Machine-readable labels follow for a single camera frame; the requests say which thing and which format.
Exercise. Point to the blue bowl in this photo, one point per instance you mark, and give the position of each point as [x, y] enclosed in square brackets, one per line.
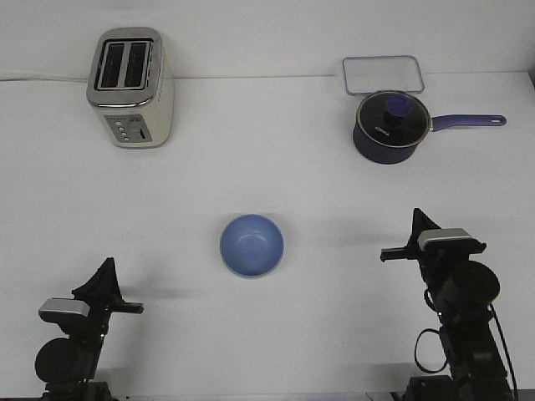
[251, 245]

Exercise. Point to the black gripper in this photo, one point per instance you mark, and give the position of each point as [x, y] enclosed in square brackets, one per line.
[103, 290]
[420, 222]

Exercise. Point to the clear plastic container lid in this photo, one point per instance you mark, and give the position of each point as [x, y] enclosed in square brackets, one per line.
[366, 75]

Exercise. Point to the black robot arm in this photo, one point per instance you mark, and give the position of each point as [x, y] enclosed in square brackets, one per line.
[460, 291]
[68, 365]

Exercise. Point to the cream and steel toaster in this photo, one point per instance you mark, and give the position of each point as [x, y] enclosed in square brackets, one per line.
[131, 89]

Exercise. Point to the glass pot lid blue knob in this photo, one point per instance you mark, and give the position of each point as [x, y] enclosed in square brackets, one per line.
[390, 107]

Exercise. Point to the dark blue saucepan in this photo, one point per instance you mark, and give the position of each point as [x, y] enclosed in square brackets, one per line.
[390, 145]

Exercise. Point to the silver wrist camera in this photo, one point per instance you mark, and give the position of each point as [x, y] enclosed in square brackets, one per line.
[437, 236]
[63, 306]

